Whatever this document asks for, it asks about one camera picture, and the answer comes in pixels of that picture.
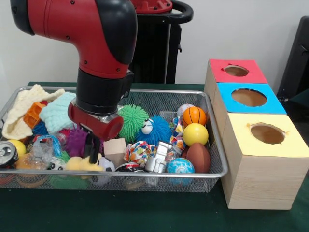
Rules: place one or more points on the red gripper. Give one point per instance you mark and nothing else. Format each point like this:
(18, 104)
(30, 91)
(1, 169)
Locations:
(96, 124)

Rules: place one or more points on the purple spiky toy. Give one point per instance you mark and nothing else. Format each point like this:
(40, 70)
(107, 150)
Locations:
(76, 142)

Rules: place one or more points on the yellow plush toy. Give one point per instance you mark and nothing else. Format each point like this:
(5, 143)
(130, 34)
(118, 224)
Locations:
(77, 164)

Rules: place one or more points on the light blue waffle cloth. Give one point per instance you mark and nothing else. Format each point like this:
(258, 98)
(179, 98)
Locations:
(58, 113)

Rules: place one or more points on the cream waffle cloth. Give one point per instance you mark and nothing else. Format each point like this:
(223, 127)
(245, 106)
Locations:
(17, 116)

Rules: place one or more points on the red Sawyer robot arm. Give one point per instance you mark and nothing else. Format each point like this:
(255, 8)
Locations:
(96, 36)

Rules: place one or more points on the wooden box with three holes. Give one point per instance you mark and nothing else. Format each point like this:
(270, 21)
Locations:
(260, 183)

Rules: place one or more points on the black and white soccer ball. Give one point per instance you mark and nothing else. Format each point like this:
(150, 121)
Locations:
(108, 164)

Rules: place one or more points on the green spiky toy with eyes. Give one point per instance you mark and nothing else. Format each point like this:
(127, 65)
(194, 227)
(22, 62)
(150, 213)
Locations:
(63, 157)
(134, 120)

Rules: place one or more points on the blue spiky ball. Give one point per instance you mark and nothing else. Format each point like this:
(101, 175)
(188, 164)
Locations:
(158, 131)

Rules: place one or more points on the dark green table cloth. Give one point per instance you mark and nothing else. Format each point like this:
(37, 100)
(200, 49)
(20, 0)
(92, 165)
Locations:
(120, 212)

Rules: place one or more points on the silver drink can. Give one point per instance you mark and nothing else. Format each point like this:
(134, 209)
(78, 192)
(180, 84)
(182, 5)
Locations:
(8, 153)

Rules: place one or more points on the blue globe ball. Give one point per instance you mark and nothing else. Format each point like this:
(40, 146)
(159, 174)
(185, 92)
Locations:
(181, 165)

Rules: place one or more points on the yellow ball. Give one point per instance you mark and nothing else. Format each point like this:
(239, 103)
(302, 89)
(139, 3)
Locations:
(195, 134)

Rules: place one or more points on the brown toy football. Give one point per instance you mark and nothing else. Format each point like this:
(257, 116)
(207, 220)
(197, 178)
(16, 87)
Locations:
(198, 157)

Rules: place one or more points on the orange toy basketball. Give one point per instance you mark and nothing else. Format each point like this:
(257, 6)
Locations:
(194, 116)

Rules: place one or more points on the black chair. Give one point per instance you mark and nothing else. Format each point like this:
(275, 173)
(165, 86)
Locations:
(297, 60)

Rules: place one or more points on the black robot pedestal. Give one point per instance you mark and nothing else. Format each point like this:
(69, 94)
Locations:
(157, 48)

